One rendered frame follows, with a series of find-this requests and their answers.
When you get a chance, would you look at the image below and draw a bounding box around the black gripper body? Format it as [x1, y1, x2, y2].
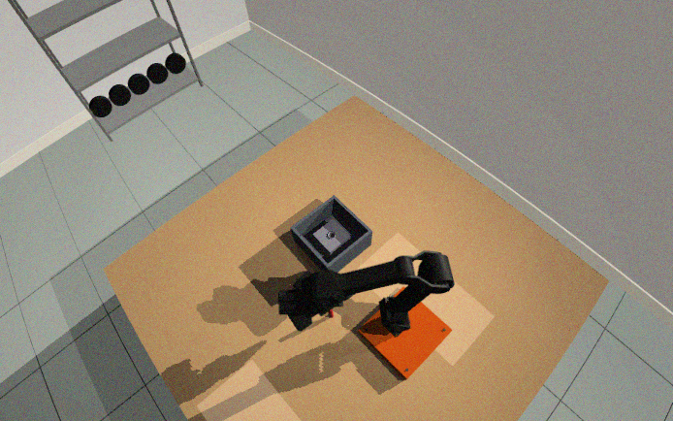
[287, 294, 355, 331]

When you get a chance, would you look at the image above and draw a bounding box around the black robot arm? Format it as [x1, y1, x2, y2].
[278, 250, 455, 337]

